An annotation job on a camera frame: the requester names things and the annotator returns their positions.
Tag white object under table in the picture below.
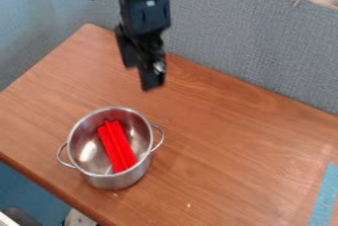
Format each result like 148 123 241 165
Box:
63 209 96 226

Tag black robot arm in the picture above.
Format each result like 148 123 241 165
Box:
115 0 170 91

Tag blue tape strip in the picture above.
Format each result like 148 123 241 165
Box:
309 163 338 226

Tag red plastic block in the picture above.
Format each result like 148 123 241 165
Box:
98 120 138 174

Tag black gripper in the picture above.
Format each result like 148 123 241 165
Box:
115 0 170 91

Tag grey fabric divider panel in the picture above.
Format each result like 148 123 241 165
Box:
163 0 338 115

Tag metal pot with handles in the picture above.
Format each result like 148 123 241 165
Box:
56 107 166 189

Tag dark object bottom left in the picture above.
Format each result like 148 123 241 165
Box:
1 207 43 226

